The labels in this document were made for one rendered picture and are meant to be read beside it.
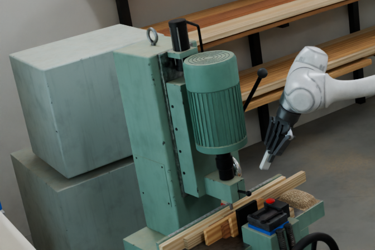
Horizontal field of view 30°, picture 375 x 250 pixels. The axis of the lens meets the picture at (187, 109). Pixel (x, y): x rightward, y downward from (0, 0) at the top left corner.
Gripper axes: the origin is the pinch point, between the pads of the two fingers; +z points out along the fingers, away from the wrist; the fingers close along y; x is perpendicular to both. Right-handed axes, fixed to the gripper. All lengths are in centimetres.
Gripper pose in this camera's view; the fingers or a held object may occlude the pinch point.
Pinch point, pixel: (267, 159)
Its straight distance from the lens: 234.8
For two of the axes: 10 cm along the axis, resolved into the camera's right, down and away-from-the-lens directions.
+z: -3.3, 8.5, 4.0
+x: -8.6, -0.9, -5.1
